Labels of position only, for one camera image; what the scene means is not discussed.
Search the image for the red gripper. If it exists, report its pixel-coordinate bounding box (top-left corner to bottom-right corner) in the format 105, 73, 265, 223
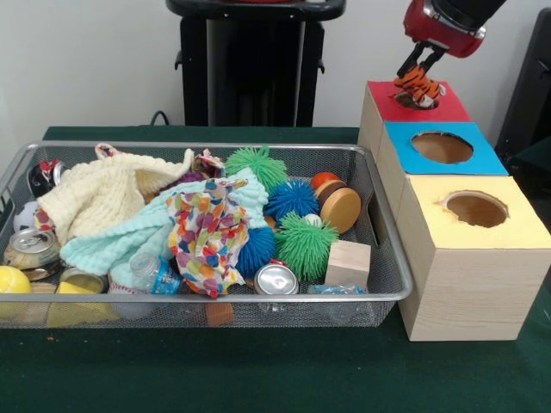
396, 0, 487, 77

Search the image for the colourful dotted cloth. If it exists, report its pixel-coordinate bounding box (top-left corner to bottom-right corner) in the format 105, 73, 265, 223
166, 178, 251, 300

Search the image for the mint green waffle cloth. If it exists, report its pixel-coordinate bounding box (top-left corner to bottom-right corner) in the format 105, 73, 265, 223
59, 169, 270, 287

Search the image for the silver mesh bin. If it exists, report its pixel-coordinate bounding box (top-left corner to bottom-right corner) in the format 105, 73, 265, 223
0, 140, 416, 330

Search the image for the wooden box with three holes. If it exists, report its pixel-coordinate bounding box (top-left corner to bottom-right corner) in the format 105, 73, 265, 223
357, 79, 551, 342

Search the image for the black upright panel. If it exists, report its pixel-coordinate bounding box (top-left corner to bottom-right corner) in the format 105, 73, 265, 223
494, 7, 551, 150

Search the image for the dark green table cloth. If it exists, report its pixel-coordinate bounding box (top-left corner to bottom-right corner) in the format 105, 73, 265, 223
0, 125, 551, 413
510, 139, 551, 207

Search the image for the tan round wooden toy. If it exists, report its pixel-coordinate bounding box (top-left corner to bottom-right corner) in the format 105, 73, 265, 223
316, 179, 362, 235

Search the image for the blue puffer ball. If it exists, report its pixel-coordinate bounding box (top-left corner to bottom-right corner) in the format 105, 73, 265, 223
263, 179, 320, 221

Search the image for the green puffer ball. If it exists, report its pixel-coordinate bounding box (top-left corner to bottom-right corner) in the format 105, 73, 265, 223
225, 145, 288, 194
275, 211, 340, 281

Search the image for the plain wooden block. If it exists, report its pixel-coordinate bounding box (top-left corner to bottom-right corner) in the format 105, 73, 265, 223
325, 239, 372, 289

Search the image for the silver drink can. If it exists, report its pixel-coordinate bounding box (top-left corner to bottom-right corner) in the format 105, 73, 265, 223
253, 262, 300, 296

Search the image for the cream waffle cloth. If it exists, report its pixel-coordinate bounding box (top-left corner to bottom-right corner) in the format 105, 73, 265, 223
36, 148, 195, 246

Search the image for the yellow ball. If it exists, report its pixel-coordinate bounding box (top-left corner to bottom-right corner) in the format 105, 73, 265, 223
0, 265, 32, 319

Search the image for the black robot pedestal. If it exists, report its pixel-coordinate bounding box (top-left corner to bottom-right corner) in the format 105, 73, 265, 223
165, 0, 348, 128

